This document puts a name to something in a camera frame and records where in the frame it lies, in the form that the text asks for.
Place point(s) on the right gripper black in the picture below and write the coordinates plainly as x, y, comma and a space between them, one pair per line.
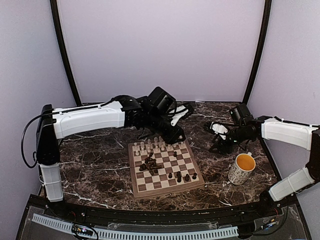
220, 144

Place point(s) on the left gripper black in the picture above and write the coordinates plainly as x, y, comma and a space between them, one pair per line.
172, 138

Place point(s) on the patterned mug yellow inside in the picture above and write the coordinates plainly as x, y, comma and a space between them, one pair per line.
242, 168

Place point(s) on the wooden chess board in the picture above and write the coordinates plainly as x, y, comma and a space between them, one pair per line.
145, 186

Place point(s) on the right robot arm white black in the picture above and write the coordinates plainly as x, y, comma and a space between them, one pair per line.
247, 128

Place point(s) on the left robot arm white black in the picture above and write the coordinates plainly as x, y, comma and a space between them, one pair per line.
157, 112

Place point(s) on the pile of dark chess pieces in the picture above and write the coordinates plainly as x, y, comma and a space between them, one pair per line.
151, 165

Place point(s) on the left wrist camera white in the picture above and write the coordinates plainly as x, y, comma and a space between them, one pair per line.
182, 112

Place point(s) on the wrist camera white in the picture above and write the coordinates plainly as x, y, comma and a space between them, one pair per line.
218, 130
182, 112

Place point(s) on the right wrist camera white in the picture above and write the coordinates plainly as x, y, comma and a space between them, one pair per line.
218, 130

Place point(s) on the black front rail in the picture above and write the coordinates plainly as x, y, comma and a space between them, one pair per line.
242, 214

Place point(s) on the right black frame post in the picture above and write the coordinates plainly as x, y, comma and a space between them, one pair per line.
259, 50

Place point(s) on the black frame post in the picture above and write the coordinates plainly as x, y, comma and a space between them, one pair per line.
259, 50
63, 51

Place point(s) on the left black frame post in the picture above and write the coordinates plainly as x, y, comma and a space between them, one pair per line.
63, 51

